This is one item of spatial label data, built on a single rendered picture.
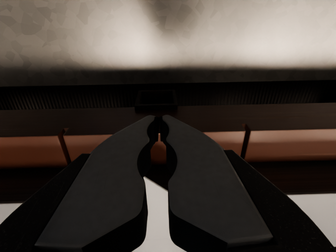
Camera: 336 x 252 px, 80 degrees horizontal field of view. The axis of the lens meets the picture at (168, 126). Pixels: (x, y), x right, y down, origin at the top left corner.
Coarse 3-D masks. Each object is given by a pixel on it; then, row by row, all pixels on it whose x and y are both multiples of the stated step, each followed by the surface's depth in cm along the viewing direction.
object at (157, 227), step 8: (152, 200) 18; (160, 200) 18; (152, 208) 19; (160, 208) 19; (152, 216) 19; (160, 216) 19; (152, 224) 20; (160, 224) 20; (168, 224) 20; (152, 232) 20; (160, 232) 21; (168, 232) 21
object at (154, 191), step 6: (144, 180) 17; (150, 180) 17; (150, 186) 17; (156, 186) 17; (150, 192) 18; (156, 192) 18; (162, 192) 18; (150, 198) 18; (156, 198) 18; (162, 198) 18
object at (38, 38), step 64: (0, 0) 26; (64, 0) 26; (128, 0) 26; (192, 0) 26; (256, 0) 27; (320, 0) 27; (0, 64) 30; (64, 64) 30; (128, 64) 30; (192, 64) 31; (256, 64) 31; (320, 64) 31
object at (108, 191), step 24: (144, 120) 11; (120, 144) 9; (144, 144) 9; (96, 168) 8; (120, 168) 8; (144, 168) 9; (72, 192) 7; (96, 192) 7; (120, 192) 7; (144, 192) 7; (72, 216) 6; (96, 216) 6; (120, 216) 6; (144, 216) 7; (48, 240) 5; (72, 240) 5; (96, 240) 5; (120, 240) 6
